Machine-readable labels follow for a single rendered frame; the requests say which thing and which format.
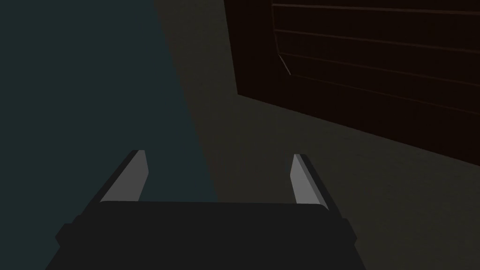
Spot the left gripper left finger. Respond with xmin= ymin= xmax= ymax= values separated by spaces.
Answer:
xmin=85 ymin=150 xmax=150 ymax=211

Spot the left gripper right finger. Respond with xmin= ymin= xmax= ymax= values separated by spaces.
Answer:
xmin=290 ymin=153 xmax=339 ymax=215

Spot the dark brown wooden cabinet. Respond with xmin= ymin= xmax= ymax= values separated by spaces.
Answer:
xmin=223 ymin=0 xmax=480 ymax=166

